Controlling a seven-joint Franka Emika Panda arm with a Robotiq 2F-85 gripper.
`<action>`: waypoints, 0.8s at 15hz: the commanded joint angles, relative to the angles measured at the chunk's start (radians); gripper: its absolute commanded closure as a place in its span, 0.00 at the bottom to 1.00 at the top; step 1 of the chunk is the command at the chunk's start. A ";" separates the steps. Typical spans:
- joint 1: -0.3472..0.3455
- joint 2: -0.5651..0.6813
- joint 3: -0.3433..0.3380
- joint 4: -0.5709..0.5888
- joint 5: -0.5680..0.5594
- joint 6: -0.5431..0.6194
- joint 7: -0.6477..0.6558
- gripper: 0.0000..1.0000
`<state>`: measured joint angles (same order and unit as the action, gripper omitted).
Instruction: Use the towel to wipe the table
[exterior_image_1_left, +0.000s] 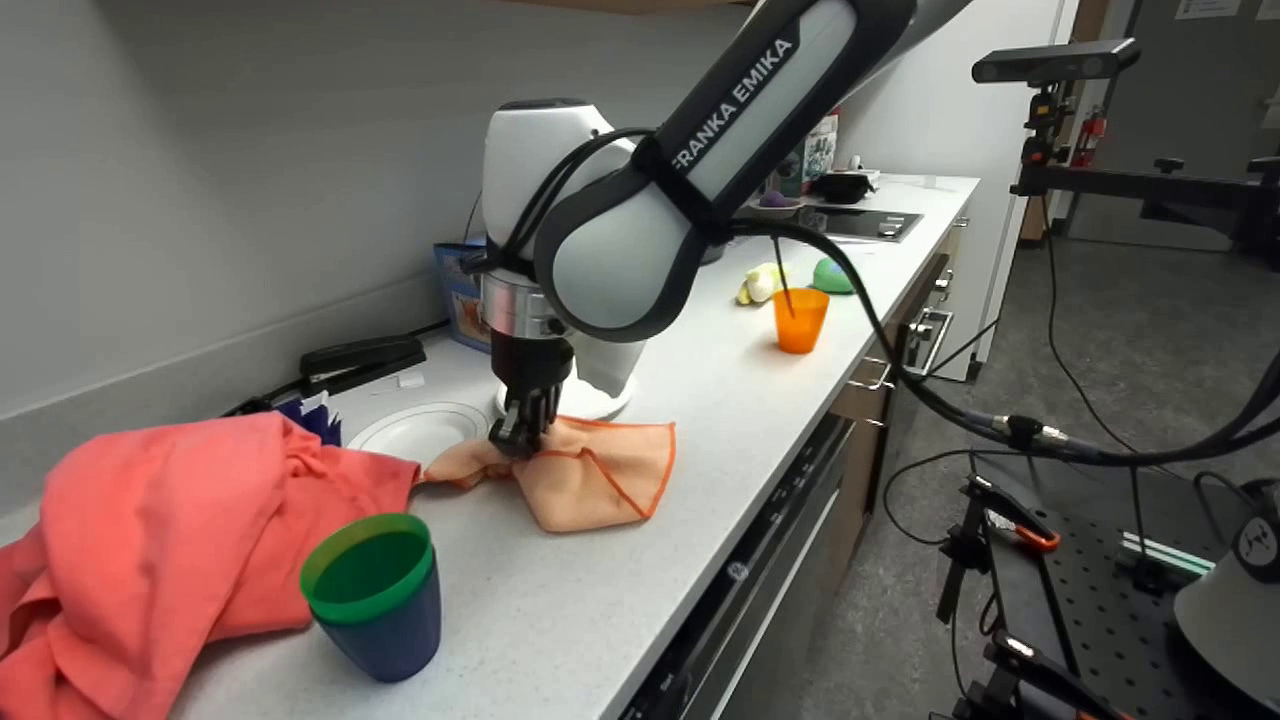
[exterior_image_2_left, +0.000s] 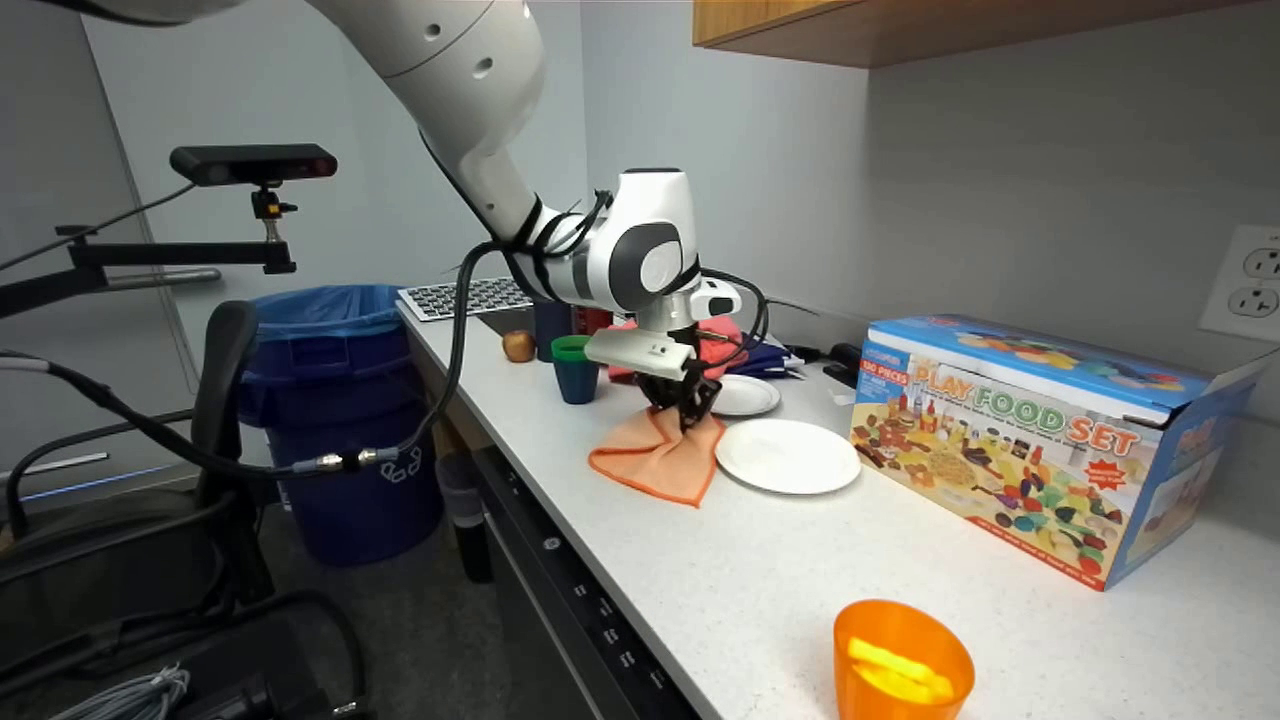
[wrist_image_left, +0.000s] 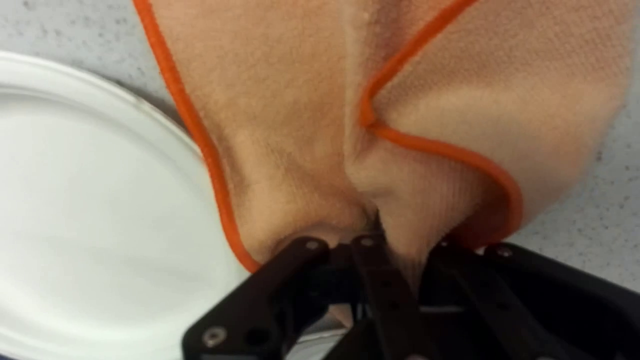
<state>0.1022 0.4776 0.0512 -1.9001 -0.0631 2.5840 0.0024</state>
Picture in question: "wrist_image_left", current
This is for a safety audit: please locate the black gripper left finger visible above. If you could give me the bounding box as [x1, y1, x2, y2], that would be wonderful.
[181, 235, 357, 360]

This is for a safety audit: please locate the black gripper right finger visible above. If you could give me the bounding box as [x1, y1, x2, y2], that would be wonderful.
[326, 230, 640, 360]

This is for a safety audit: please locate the orange microfiber towel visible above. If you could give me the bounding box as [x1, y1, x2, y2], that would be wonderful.
[131, 0, 637, 333]

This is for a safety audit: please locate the white round plate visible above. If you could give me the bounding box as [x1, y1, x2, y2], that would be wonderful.
[0, 49, 337, 360]

